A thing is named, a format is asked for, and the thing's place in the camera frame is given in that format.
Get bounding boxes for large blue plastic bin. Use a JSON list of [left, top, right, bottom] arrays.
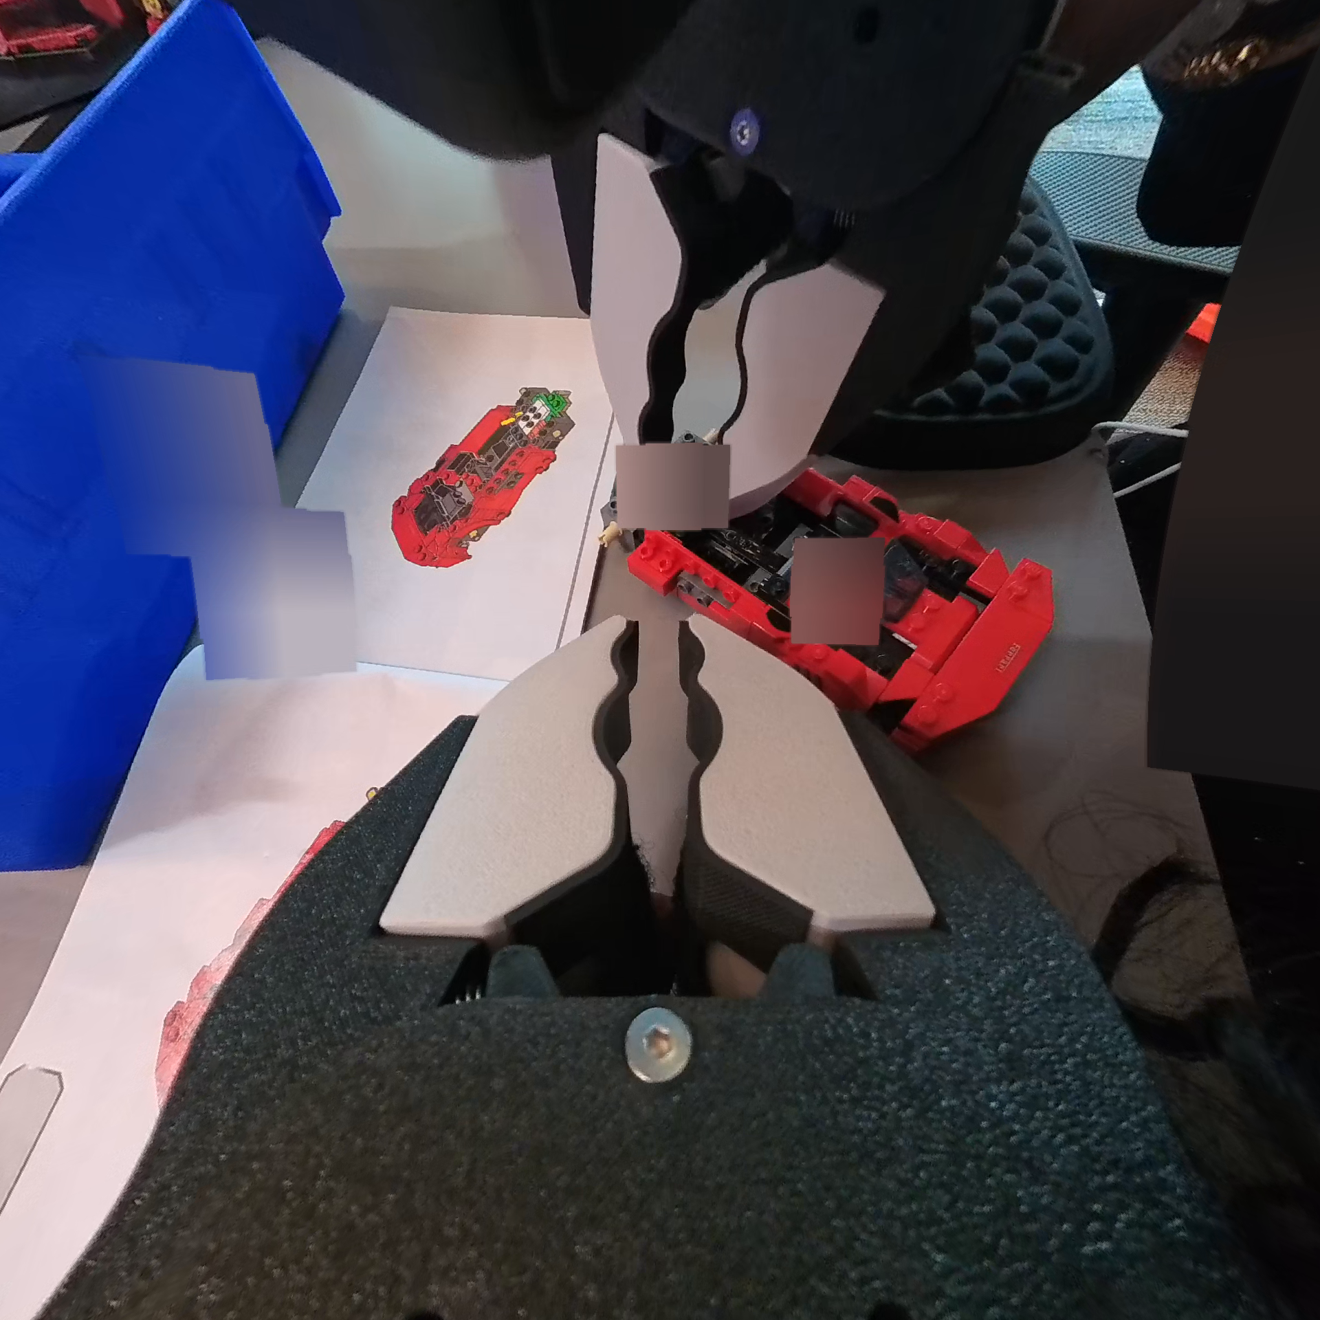
[[0, 0, 346, 873]]

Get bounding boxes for black lego set box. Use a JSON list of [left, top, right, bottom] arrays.
[[0, 0, 171, 104]]

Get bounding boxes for red lego car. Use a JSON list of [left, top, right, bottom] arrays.
[[602, 466, 1056, 755]]

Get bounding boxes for black honeycomb cushion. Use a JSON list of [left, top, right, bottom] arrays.
[[840, 180, 1120, 470]]

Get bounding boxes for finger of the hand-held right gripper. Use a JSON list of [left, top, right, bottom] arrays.
[[589, 129, 690, 450], [710, 252, 891, 517]]

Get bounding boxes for lego instruction booklet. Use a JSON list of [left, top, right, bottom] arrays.
[[0, 305, 620, 1250]]

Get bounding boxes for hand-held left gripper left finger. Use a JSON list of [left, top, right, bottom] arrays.
[[376, 615, 635, 945]]

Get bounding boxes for mesh office chair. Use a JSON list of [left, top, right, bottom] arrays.
[[1031, 66, 1238, 275]]

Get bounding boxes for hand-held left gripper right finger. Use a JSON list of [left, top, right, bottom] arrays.
[[677, 615, 940, 947]]

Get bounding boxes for dark hair strands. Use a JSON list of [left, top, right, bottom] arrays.
[[1040, 788, 1249, 1044]]

